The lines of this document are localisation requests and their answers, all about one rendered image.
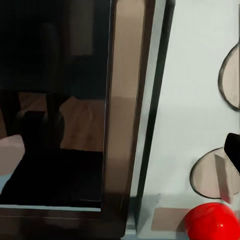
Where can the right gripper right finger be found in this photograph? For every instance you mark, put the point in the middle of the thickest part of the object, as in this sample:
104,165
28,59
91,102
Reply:
232,149

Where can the microwave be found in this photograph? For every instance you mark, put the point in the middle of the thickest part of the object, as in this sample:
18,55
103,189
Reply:
125,107

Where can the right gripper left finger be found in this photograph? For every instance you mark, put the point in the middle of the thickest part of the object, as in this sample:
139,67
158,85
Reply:
12,150

